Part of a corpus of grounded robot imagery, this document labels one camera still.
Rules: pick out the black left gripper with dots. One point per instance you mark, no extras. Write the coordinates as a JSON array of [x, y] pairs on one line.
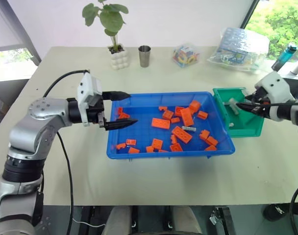
[[96, 113]]

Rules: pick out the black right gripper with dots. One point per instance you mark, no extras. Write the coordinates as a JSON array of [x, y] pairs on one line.
[[263, 105]]

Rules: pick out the grey cylindrical battery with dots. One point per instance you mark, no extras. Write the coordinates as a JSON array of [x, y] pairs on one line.
[[188, 128], [233, 105], [231, 124]]

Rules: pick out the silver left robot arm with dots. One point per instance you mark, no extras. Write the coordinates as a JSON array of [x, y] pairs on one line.
[[29, 132]]

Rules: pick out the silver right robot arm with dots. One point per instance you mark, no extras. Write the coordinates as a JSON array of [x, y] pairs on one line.
[[297, 111]]

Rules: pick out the green plastic bin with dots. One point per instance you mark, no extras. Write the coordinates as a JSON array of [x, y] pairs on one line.
[[247, 127]]

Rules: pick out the blue plastic bin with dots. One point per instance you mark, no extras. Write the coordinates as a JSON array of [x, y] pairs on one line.
[[144, 133]]

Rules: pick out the small orange toy brick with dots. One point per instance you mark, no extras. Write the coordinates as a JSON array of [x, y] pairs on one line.
[[163, 151], [133, 150], [168, 114], [195, 105], [163, 108], [175, 120], [120, 110], [212, 141], [150, 149], [202, 114], [124, 115], [131, 142], [157, 143], [211, 148], [205, 134], [174, 139], [176, 148], [178, 111], [120, 146]]

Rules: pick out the large orange toy brick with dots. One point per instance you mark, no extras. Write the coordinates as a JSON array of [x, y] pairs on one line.
[[182, 134], [160, 123], [187, 117]]

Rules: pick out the white bubble plant pot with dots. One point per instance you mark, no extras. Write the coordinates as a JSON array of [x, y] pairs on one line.
[[119, 60]]

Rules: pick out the clear plastic bag of parts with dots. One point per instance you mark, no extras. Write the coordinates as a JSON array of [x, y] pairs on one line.
[[237, 51]]

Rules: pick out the blue water bottle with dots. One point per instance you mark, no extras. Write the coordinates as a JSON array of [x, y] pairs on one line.
[[285, 56]]

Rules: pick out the stainless steel cup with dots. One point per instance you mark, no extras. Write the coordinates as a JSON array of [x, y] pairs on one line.
[[144, 57]]

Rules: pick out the bag of colourful bricks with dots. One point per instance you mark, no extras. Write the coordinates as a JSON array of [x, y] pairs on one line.
[[185, 56]]

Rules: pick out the green leafy plant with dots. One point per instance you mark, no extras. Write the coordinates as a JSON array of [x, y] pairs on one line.
[[111, 19]]

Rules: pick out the grey rounded robot leg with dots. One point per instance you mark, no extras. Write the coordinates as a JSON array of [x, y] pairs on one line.
[[117, 221], [187, 221]]

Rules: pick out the black rounded object under table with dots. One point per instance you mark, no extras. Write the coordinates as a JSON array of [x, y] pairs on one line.
[[276, 212]]

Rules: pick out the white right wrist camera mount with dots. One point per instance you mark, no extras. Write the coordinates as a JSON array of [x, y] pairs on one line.
[[276, 84]]

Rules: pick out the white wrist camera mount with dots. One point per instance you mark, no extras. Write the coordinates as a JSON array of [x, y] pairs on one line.
[[86, 85], [276, 84]]

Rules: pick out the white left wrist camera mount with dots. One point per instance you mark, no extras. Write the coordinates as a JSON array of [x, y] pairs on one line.
[[86, 85]]

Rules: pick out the dark window frame post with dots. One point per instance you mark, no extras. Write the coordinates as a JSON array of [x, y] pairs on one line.
[[249, 12], [24, 31]]

